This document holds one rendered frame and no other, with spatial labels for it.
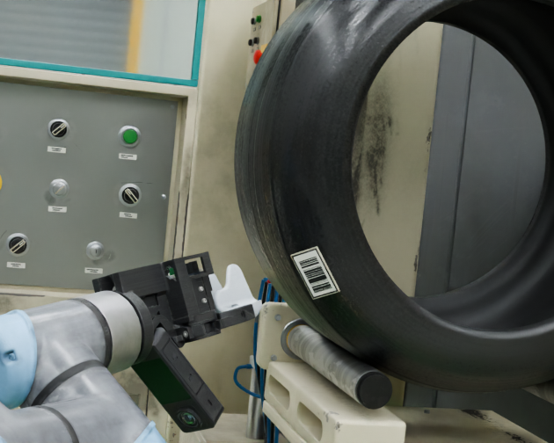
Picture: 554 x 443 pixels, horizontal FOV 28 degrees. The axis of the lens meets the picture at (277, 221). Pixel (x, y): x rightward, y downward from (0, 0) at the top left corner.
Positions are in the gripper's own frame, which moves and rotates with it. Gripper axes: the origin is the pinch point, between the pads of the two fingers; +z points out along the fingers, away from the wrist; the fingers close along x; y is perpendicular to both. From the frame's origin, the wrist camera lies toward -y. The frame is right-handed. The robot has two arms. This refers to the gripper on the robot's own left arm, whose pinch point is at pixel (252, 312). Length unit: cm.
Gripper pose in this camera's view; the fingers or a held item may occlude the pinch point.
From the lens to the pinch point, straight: 117.8
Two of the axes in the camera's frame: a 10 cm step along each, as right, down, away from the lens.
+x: -7.7, 2.3, 5.9
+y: -2.6, -9.7, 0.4
